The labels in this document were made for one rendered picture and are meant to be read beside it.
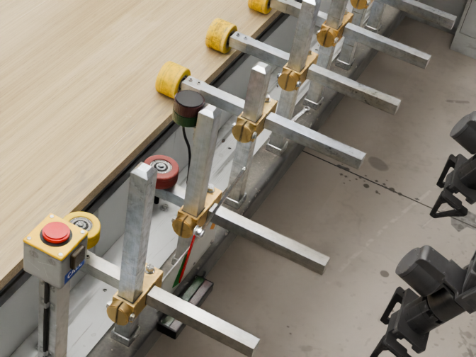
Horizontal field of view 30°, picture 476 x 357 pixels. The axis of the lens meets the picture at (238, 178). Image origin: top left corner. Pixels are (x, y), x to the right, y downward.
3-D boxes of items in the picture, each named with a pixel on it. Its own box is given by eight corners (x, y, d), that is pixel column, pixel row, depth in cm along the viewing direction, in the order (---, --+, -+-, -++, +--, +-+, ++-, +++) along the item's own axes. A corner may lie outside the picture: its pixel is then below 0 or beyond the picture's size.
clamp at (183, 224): (219, 207, 201) (222, 190, 197) (190, 242, 191) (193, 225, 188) (197, 196, 202) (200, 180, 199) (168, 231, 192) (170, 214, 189)
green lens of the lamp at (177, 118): (207, 116, 179) (208, 107, 178) (192, 131, 175) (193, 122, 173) (180, 104, 180) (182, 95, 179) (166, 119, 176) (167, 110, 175)
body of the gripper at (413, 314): (388, 333, 147) (419, 314, 143) (400, 291, 155) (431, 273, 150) (416, 356, 148) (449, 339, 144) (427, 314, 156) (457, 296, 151)
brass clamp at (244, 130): (276, 118, 212) (280, 101, 208) (251, 147, 202) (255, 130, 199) (253, 108, 213) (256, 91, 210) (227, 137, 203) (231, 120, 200)
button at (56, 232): (74, 235, 133) (75, 227, 132) (59, 251, 131) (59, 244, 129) (52, 224, 134) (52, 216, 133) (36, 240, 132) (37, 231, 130)
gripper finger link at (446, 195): (417, 214, 183) (448, 191, 177) (423, 191, 188) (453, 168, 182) (442, 232, 184) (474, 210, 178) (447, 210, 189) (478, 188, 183)
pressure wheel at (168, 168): (180, 200, 204) (185, 162, 196) (162, 219, 198) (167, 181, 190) (150, 185, 206) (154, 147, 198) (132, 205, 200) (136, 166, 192)
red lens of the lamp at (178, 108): (208, 106, 177) (210, 97, 176) (194, 121, 173) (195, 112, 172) (182, 95, 179) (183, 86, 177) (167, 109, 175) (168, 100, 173)
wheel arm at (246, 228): (326, 268, 191) (331, 255, 188) (320, 278, 189) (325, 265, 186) (153, 186, 202) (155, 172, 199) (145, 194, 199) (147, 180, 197)
